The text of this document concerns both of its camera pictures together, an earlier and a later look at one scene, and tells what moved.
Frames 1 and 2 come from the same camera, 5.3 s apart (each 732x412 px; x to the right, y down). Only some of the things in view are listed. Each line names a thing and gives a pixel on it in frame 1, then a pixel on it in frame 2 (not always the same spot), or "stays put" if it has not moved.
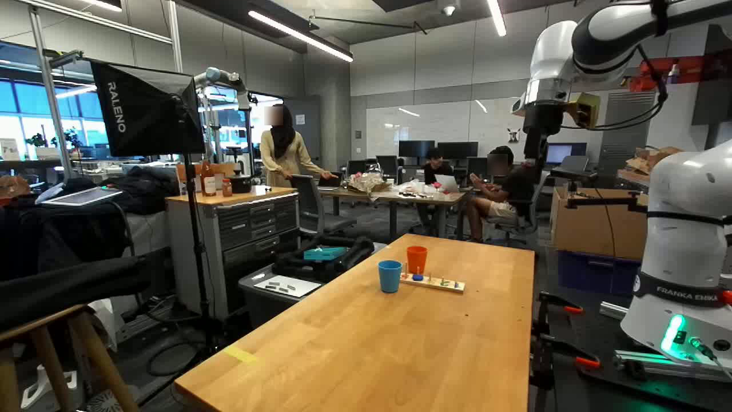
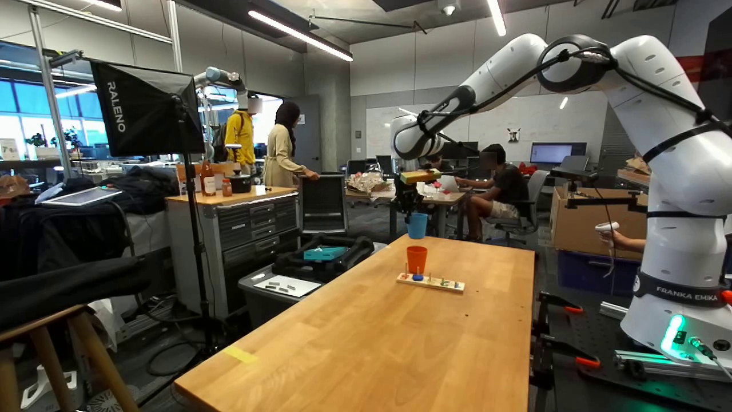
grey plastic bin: x=269 y=294 stays put
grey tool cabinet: x=239 y=234 stays put
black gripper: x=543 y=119 → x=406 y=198
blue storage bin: x=597 y=274 stays put
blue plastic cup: x=389 y=276 → x=417 y=226
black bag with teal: x=326 y=258 stays put
